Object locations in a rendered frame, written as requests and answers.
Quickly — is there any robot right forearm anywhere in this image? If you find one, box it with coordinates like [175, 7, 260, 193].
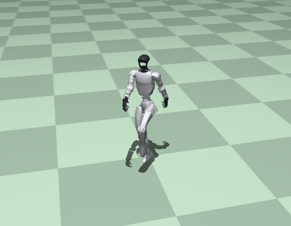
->
[123, 89, 131, 100]

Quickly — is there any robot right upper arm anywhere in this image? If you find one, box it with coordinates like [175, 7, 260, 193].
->
[127, 70, 137, 92]

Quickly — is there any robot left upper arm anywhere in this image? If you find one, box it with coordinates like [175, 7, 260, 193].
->
[151, 72, 164, 92]

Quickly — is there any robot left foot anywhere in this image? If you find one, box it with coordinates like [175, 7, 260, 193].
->
[138, 143, 148, 157]

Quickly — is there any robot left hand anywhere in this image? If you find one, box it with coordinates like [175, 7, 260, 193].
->
[162, 98, 168, 108]

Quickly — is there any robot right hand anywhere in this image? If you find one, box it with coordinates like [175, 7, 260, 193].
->
[123, 97, 129, 112]

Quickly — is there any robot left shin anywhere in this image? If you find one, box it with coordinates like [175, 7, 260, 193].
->
[138, 128, 147, 147]

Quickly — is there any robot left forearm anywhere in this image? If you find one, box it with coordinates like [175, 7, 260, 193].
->
[161, 86, 169, 100]

